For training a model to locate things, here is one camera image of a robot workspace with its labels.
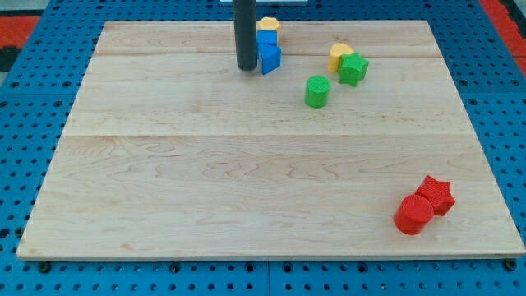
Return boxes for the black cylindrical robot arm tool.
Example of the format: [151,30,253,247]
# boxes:
[233,0,257,71]

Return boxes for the green star block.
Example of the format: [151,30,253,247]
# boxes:
[338,53,369,87]

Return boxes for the red star block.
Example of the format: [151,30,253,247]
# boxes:
[415,175,455,216]

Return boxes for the green cylinder block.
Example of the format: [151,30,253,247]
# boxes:
[304,76,330,109]

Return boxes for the light wooden board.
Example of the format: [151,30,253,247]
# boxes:
[16,21,525,261]

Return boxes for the blue triangle block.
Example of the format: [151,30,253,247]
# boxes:
[258,43,282,75]

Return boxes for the blue cube block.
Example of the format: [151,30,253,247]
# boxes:
[257,30,279,46]

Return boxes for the yellow heart block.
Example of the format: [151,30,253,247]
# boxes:
[327,43,354,72]

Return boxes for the yellow hexagon block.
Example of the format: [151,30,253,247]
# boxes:
[257,16,282,40]

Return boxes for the red cylinder block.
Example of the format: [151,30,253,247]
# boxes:
[393,194,434,235]

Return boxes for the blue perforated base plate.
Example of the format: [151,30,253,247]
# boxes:
[1,0,525,295]

